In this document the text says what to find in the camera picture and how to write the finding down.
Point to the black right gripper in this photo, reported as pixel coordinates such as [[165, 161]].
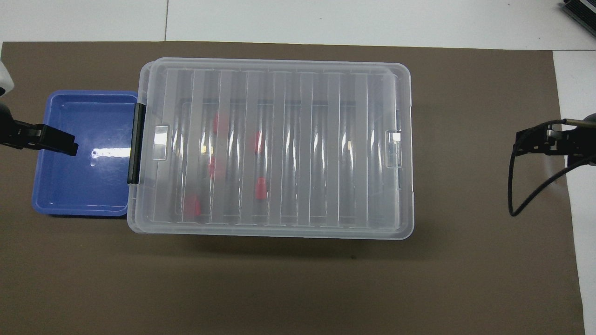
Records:
[[577, 139]]

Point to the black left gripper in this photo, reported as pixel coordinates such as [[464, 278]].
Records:
[[21, 135]]

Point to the red block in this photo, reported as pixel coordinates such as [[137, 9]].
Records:
[[258, 142], [193, 206], [219, 123], [213, 169], [261, 189]]

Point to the clear ribbed box lid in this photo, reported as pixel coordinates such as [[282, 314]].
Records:
[[302, 153]]

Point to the blue plastic tray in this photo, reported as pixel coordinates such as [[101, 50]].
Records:
[[70, 186]]

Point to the clear plastic storage box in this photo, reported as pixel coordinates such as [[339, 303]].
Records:
[[133, 207]]

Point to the dark finned device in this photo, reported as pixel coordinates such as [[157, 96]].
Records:
[[581, 11]]

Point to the brown paper table mat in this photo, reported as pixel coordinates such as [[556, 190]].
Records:
[[298, 288]]

